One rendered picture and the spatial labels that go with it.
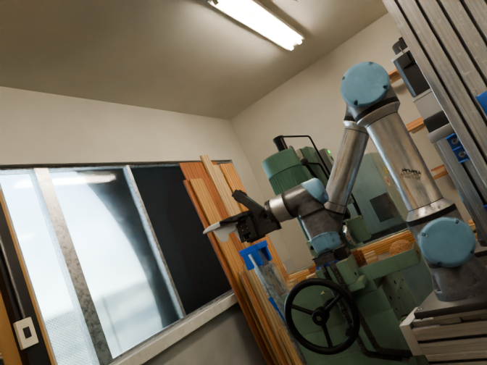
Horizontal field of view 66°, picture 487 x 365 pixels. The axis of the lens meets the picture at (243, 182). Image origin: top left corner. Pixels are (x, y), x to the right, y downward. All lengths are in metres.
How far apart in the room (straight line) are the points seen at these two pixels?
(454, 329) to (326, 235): 0.42
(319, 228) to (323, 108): 3.27
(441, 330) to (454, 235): 0.33
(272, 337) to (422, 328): 2.10
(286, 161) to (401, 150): 0.86
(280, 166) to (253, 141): 2.80
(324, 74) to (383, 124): 3.30
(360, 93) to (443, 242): 0.40
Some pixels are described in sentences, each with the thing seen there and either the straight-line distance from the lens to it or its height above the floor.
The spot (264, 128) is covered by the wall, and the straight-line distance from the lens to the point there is 4.47.
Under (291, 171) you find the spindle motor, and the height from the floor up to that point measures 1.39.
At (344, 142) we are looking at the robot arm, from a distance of 1.13.
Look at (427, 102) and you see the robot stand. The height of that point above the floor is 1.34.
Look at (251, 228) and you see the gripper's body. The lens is 1.05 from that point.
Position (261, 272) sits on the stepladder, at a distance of 2.61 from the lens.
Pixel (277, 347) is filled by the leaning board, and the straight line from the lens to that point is 3.23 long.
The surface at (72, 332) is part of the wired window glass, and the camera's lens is 2.48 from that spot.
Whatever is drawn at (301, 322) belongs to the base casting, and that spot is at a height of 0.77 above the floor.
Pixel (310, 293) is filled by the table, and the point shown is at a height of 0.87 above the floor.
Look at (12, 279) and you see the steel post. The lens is 2.21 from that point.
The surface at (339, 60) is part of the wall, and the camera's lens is 4.24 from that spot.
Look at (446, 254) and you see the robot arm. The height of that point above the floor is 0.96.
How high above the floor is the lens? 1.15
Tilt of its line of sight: 10 degrees up
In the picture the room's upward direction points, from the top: 24 degrees counter-clockwise
